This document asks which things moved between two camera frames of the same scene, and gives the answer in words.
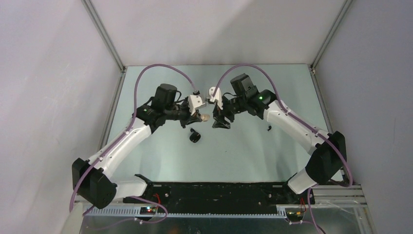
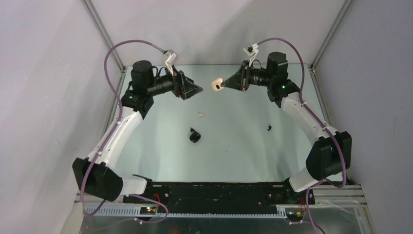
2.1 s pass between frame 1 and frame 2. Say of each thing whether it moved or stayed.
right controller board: stayed
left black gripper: moved
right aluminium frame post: stayed
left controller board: stayed
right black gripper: moved
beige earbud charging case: moved
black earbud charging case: stayed
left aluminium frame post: stayed
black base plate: stayed
